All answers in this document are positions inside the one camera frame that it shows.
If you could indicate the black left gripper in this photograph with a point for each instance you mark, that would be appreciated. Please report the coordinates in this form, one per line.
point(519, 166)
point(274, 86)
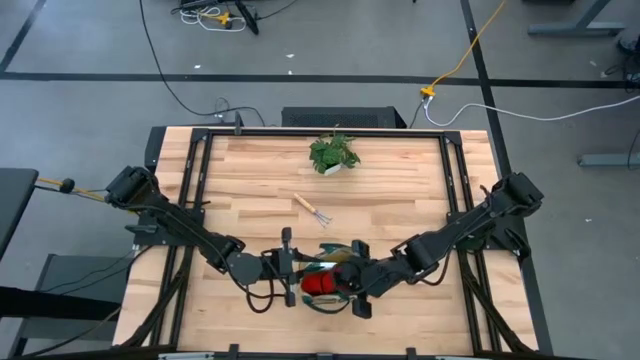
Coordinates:
point(280, 267)

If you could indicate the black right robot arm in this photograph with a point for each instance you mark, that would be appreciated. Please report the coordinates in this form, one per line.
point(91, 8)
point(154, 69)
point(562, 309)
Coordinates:
point(450, 235)

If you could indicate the black red gardening glove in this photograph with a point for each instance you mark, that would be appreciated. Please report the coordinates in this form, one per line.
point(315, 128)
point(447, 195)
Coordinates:
point(317, 283)

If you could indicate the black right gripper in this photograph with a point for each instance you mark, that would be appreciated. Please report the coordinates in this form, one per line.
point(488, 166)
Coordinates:
point(370, 275)

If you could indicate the grey desk leg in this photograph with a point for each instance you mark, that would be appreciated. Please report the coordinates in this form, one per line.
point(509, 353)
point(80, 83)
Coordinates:
point(575, 30)

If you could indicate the grey desk frame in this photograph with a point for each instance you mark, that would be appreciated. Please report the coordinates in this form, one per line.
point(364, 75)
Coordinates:
point(85, 272)

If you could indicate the black panel beside table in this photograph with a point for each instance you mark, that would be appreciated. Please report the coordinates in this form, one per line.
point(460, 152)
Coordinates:
point(152, 147)

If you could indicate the black stand leg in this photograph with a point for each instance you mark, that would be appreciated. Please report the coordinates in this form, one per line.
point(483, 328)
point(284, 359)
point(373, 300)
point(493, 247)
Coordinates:
point(247, 17)

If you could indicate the cream green canvas gardening bag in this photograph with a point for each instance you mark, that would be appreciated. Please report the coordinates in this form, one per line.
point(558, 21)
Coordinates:
point(336, 256)

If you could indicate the black ball knob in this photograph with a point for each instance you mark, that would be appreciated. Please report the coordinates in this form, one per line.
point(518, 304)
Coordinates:
point(67, 185)

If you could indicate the black side desk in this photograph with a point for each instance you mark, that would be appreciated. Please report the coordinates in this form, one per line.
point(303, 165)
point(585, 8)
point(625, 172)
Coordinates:
point(15, 200)

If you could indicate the green potted plant white pot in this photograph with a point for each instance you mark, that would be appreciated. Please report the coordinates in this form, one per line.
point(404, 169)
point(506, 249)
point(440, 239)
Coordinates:
point(330, 152)

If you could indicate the grey desk foot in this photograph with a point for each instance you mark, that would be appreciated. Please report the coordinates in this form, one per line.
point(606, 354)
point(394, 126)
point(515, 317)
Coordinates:
point(610, 159)

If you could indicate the black computer case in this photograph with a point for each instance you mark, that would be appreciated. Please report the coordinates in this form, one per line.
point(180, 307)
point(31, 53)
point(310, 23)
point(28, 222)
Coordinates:
point(340, 117)

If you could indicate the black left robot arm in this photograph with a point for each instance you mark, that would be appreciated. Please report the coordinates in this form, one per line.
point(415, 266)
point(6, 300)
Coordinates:
point(190, 232)

